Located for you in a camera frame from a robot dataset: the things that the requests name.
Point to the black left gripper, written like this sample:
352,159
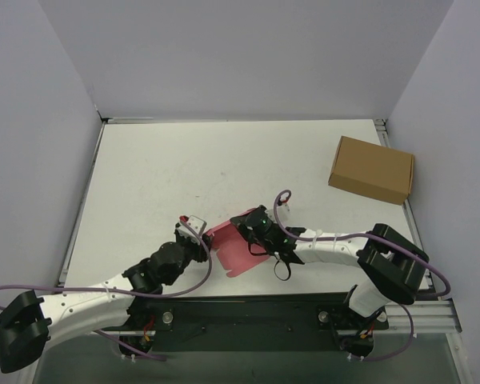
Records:
200,248

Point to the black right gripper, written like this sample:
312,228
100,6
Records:
246,223

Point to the pink paper box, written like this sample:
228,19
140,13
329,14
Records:
232,251

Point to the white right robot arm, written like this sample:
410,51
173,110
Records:
394,267

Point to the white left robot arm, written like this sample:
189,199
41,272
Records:
33,322

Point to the brown cardboard box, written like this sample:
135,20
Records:
372,171

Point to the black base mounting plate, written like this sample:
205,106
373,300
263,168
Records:
262,323

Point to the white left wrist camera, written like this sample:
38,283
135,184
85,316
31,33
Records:
191,227

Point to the aluminium frame rail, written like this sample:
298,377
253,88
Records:
429,317

